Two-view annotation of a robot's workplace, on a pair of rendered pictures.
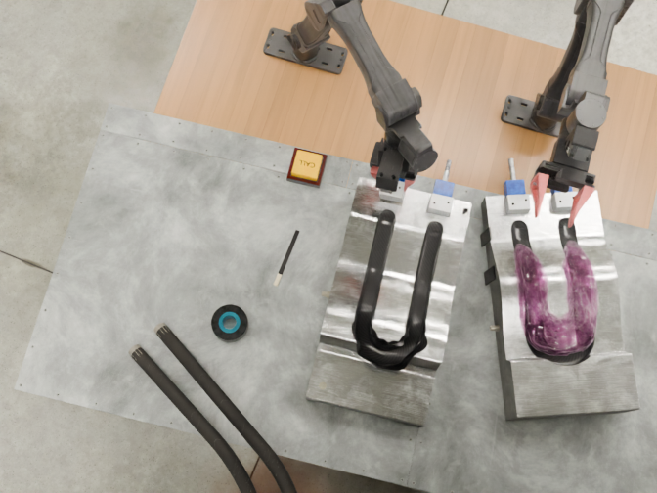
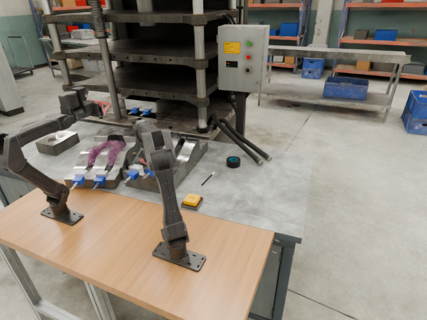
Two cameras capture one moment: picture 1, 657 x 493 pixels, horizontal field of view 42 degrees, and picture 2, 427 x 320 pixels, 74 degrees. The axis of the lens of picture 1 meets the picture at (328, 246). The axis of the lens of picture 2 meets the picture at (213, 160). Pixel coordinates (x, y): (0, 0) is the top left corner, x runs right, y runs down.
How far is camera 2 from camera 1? 2.03 m
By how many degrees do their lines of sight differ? 74
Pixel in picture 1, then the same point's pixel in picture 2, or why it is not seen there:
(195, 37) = (251, 271)
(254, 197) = (220, 196)
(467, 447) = not seen: hidden behind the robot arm
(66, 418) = (309, 249)
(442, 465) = not seen: hidden behind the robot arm
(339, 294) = (189, 148)
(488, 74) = (74, 237)
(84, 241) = (298, 187)
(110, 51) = not seen: outside the picture
